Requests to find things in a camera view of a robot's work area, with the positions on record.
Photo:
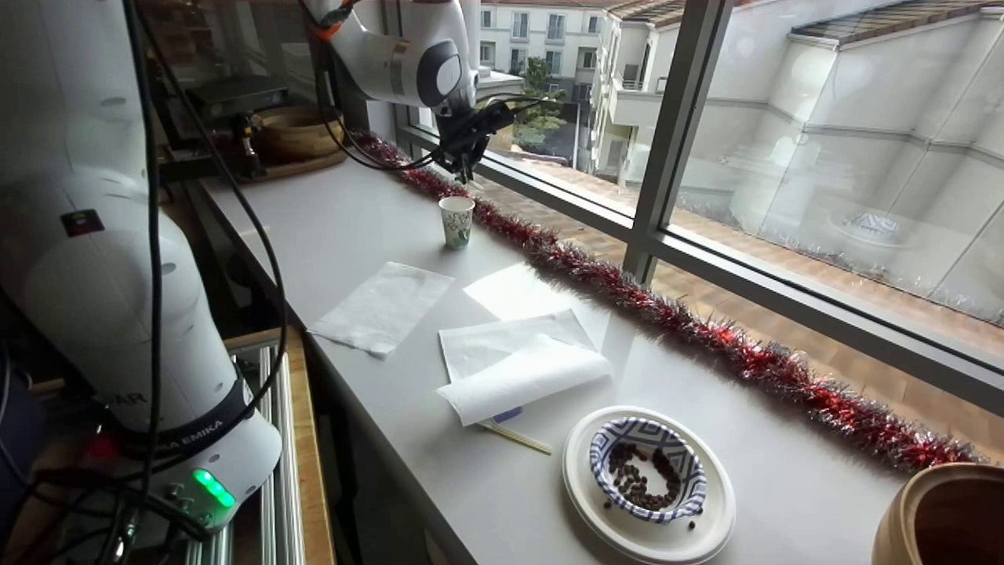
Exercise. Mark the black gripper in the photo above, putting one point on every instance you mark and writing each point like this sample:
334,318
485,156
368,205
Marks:
465,132

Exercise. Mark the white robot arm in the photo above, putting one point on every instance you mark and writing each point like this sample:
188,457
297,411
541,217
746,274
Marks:
103,274

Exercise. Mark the patterned paper cup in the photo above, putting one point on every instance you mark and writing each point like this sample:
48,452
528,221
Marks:
457,221

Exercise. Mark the blue patterned bowl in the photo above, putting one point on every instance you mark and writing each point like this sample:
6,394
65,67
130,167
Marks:
646,469

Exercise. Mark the wooden basket on tray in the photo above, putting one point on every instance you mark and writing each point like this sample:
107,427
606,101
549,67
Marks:
297,139

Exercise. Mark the flat white paper napkin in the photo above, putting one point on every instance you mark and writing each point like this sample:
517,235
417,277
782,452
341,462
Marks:
383,307

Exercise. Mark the folded white paper napkin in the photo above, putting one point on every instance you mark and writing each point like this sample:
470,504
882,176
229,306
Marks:
505,364

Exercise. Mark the wooden stick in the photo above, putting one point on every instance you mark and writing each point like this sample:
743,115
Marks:
516,437

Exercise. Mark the white paper plate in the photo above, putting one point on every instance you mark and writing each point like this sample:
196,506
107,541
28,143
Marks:
692,541

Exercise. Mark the red silver tinsel garland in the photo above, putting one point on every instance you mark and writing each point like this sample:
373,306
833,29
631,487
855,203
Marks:
762,364

